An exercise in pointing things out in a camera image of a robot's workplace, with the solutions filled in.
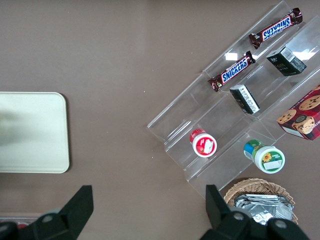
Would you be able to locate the stacked foil containers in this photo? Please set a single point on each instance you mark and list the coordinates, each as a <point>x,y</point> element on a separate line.
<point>265,206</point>

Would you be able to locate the red cola bottle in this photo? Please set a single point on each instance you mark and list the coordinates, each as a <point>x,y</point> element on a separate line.
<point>22,225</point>

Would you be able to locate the green lid white jar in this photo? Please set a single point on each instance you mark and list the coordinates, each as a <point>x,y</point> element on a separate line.
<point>268,158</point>

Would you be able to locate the cream rectangular tray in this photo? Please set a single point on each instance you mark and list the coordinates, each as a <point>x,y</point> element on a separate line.
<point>37,132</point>

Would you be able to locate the red lid white jar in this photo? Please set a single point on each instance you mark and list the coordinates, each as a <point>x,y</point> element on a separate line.
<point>203,145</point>

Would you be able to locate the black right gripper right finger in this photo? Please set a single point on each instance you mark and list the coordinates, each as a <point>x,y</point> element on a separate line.
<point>225,225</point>

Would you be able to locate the small black box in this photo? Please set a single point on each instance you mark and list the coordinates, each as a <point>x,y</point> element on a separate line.
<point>286,61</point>
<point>245,98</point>

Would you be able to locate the light wicker basket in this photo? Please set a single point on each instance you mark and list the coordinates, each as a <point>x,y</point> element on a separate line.
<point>262,186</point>

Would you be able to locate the Snickers chocolate bar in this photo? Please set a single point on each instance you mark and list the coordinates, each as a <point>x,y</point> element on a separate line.
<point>232,72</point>
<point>275,28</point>

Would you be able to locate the clear acrylic stepped shelf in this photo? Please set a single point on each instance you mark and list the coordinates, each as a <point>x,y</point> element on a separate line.
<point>225,120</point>

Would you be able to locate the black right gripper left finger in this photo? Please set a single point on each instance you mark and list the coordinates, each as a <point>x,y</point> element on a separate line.
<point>67,220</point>

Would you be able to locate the red chocolate chip cookie box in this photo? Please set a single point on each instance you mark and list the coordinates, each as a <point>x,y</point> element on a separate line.
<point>302,117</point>

